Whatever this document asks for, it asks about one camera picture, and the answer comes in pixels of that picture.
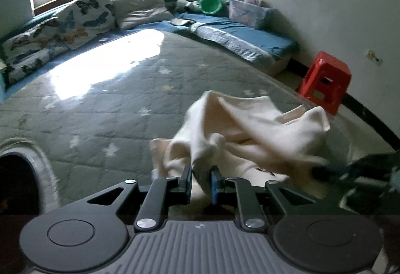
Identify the blue quilted sofa cover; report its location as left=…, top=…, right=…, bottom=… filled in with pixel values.
left=170, top=11, right=299, bottom=75

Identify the grey white plush toy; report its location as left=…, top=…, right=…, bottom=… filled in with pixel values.
left=175, top=0, right=201, bottom=14

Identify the white pillow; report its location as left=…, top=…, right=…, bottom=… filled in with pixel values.
left=111, top=0, right=174, bottom=31

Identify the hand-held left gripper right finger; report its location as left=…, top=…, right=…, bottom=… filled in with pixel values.
left=210, top=166, right=340, bottom=233

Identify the red plastic stool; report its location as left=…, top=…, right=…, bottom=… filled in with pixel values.
left=297, top=50, right=352, bottom=117

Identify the green plastic basin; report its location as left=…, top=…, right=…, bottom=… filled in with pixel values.
left=198, top=0, right=226, bottom=15

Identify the white wall socket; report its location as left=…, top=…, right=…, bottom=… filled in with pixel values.
left=366, top=49, right=384, bottom=67

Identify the clear plastic storage box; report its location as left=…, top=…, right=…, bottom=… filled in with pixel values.
left=227, top=0, right=276, bottom=30

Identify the round black induction cooktop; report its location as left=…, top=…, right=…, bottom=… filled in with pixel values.
left=0, top=138, right=61, bottom=217

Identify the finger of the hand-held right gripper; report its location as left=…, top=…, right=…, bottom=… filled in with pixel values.
left=312, top=164, right=350, bottom=181

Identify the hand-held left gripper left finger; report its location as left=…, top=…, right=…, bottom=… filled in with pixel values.
left=70, top=165, right=193, bottom=233

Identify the cream garment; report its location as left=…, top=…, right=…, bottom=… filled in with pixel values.
left=150, top=90, right=332, bottom=200

